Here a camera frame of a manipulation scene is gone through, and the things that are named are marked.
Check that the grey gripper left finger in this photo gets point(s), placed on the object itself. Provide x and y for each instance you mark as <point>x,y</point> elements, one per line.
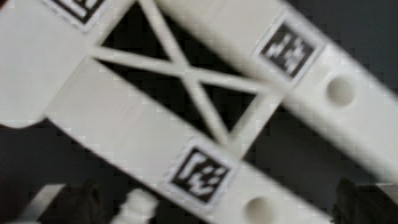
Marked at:
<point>67,204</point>

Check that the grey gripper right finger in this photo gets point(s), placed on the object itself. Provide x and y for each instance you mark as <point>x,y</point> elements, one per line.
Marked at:
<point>367,203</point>

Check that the white chair back frame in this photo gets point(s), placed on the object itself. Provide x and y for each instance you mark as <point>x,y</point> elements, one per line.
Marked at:
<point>159,75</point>

